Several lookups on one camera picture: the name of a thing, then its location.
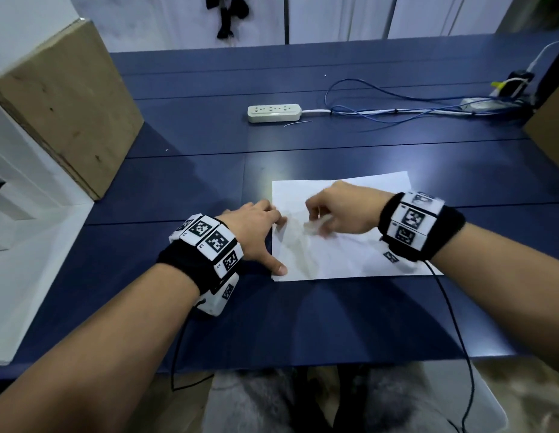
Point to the person's right hand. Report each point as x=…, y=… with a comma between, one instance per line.
x=351, y=209

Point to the person's left hand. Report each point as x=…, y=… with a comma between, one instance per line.
x=250, y=229

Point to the person's right fingers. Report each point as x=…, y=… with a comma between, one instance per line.
x=318, y=211

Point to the person's left thumb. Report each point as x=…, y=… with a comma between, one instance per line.
x=272, y=264

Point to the white paper sheet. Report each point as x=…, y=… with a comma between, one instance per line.
x=351, y=257

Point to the person's left forearm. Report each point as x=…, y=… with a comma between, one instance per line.
x=94, y=356

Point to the person's right forearm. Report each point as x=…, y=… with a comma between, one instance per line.
x=509, y=284

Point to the left wrist marker band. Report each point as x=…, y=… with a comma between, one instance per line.
x=207, y=252

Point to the wrist marker band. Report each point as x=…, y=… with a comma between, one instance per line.
x=419, y=225
x=207, y=252

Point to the right wrist marker band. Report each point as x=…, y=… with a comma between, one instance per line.
x=419, y=225

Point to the white power strip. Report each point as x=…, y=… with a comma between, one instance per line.
x=274, y=112

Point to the person's grey trousers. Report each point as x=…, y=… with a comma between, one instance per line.
x=270, y=401

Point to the white cabinet doors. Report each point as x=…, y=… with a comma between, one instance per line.
x=333, y=17

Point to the grey power strip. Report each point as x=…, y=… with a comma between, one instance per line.
x=487, y=103

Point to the black hanging object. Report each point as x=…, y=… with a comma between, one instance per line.
x=227, y=13

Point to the white chair seat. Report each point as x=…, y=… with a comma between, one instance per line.
x=469, y=392

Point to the black plug adapter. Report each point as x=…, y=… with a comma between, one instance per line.
x=518, y=83

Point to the small cardboard box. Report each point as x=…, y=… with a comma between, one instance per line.
x=550, y=126

